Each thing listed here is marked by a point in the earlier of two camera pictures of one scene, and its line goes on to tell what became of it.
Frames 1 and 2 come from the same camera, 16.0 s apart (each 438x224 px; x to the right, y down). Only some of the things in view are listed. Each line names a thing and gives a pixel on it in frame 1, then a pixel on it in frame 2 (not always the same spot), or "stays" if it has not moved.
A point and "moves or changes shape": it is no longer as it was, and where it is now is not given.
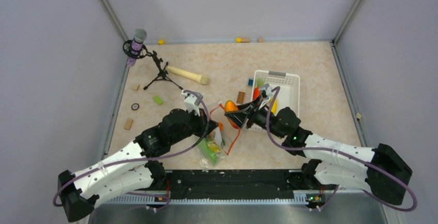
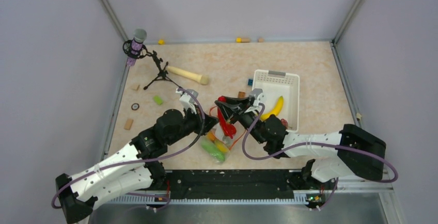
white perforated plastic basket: x=289 y=84 stays
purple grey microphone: x=140 y=35 stays
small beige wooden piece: x=135 y=86 stays
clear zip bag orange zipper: x=213 y=147 moves or changes shape
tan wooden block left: x=128 y=124 stays
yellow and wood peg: x=243 y=40 stays
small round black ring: x=135 y=106 stays
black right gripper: x=249 y=110 to x=233 y=106
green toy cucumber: x=203 y=146 moves or changes shape
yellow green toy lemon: x=214 y=146 to x=221 y=147
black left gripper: x=205 y=125 stays
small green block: x=157 y=99 stays
